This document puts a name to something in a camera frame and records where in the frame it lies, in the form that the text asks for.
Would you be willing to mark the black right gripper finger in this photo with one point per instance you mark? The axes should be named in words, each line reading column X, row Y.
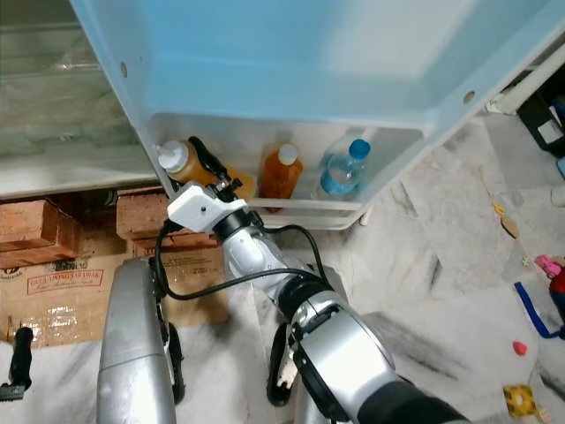
column 205, row 159

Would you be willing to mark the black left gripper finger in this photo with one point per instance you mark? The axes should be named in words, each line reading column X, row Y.
column 24, row 355

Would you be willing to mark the orange drink bottle white cap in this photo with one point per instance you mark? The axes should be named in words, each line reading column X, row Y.
column 172, row 157
column 280, row 177

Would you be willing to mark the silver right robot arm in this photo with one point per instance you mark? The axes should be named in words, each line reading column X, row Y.
column 344, row 353

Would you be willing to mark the beige mini fridge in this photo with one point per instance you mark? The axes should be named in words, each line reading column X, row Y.
column 53, row 172

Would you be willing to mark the clear fridge shelf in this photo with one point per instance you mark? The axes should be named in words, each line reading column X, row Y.
column 53, row 97

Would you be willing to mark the flattened brown cardboard sheet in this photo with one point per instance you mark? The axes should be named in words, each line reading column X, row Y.
column 71, row 300

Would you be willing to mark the red brick stack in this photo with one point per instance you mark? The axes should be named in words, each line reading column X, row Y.
column 137, row 221
column 35, row 231

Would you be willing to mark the water bottle blue cap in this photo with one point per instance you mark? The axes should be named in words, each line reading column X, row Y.
column 340, row 172

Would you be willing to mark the small brown tag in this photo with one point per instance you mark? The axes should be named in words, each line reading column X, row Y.
column 509, row 226

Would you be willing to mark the black box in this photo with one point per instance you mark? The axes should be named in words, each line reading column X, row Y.
column 543, row 115

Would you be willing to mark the pink toy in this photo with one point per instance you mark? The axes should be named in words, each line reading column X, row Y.
column 549, row 265

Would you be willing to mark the small red toy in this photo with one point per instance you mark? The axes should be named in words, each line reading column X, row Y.
column 520, row 348

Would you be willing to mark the yellow toy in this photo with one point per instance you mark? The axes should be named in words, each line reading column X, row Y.
column 519, row 399

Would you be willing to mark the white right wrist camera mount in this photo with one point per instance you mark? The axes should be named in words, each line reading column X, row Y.
column 196, row 210

